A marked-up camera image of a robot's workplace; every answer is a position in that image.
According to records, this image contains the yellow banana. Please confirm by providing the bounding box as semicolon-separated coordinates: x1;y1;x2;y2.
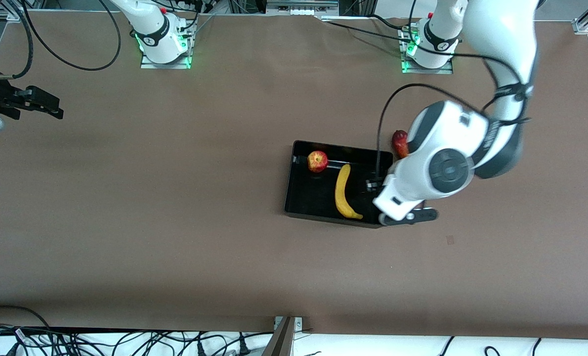
335;164;364;220

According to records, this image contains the black plastic box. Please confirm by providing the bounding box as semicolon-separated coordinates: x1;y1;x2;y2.
283;140;394;229

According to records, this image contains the red yellow apple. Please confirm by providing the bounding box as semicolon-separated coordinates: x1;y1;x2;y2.
307;151;329;174

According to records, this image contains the red yellow mango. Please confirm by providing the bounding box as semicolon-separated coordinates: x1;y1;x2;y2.
392;130;410;159

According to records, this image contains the grey aluminium bar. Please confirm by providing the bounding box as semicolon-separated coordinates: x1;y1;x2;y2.
261;316;295;356

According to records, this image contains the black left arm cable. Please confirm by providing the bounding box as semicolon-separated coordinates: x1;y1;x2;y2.
376;0;534;187

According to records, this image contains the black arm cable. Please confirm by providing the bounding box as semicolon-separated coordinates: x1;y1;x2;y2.
376;0;534;187
0;0;123;81

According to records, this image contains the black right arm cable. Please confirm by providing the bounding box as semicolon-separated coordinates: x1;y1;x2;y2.
0;0;123;81

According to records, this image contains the silver frame bracket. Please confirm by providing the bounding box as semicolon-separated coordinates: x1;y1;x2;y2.
5;0;45;23

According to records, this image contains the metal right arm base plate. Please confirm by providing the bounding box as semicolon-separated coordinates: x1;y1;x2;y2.
140;20;193;70

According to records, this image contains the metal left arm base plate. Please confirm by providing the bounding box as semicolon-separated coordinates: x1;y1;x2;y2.
400;27;454;75

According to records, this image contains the black base power cable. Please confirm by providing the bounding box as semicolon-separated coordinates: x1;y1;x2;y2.
316;15;414;45

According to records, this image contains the small metal table bracket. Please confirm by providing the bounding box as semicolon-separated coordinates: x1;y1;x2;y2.
273;316;303;331

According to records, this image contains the black looped floor cable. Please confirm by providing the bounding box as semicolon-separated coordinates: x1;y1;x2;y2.
0;305;53;332

